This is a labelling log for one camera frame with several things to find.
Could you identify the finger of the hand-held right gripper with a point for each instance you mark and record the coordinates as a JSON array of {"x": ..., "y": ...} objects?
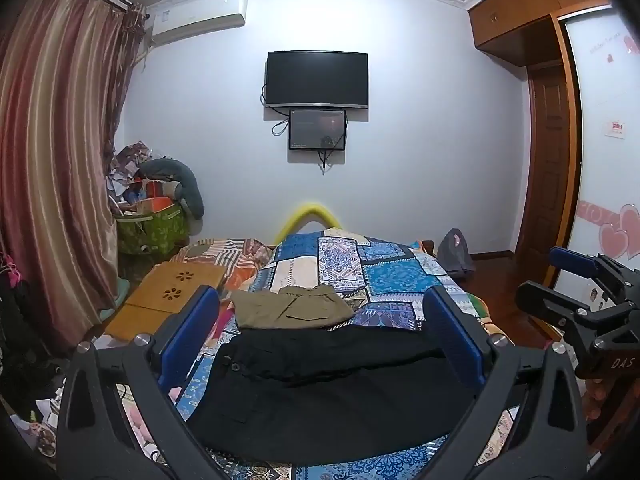
[
  {"x": 547, "y": 300},
  {"x": 570, "y": 259}
]

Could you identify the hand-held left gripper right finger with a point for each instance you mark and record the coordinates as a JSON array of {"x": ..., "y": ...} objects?
[{"x": 457, "y": 332}]

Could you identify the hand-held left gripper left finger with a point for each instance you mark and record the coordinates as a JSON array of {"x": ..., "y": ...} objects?
[{"x": 197, "y": 332}]

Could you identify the black pants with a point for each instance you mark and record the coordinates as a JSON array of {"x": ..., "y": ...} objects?
[{"x": 320, "y": 385}]

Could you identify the khaki pants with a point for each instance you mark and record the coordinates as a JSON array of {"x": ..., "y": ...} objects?
[{"x": 285, "y": 305}]

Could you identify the person's right hand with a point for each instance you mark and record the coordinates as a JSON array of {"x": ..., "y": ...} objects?
[{"x": 595, "y": 405}]

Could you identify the wooden lap table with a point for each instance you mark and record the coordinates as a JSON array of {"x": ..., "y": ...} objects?
[{"x": 165, "y": 285}]

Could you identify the grey plastic bag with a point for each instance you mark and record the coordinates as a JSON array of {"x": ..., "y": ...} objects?
[{"x": 454, "y": 255}]

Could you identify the striped orange blanket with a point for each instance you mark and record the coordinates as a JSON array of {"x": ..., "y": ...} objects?
[{"x": 225, "y": 255}]

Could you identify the blue patchwork blanket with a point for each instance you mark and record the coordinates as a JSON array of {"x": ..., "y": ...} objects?
[{"x": 380, "y": 280}]

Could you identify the brown wooden door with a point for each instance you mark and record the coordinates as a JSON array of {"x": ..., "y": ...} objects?
[{"x": 547, "y": 160}]

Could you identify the white heart print wardrobe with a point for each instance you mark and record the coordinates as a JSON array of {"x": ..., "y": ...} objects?
[{"x": 607, "y": 160}]

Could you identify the green storage box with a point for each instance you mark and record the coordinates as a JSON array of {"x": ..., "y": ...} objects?
[{"x": 155, "y": 232}]

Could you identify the grey neck pillow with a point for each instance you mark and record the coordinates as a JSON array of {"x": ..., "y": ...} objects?
[{"x": 187, "y": 187}]

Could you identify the yellow foam tube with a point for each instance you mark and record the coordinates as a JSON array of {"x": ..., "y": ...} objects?
[{"x": 305, "y": 210}]

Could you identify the pile of dark clothes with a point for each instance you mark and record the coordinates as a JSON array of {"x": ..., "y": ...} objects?
[{"x": 25, "y": 330}]

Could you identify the floor clutter pile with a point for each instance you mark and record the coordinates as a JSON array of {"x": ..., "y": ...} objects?
[{"x": 42, "y": 430}]

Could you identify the striped pink curtain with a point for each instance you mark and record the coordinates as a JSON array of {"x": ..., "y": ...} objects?
[{"x": 55, "y": 150}]

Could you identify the small black monitor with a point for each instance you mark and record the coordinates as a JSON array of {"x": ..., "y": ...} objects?
[{"x": 317, "y": 130}]

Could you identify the wooden overhead cabinet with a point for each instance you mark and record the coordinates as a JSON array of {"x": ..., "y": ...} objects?
[{"x": 530, "y": 15}]

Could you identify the white air conditioner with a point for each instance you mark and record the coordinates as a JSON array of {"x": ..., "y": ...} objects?
[{"x": 197, "y": 17}]

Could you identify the black wall television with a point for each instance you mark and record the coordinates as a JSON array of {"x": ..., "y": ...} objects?
[{"x": 316, "y": 80}]

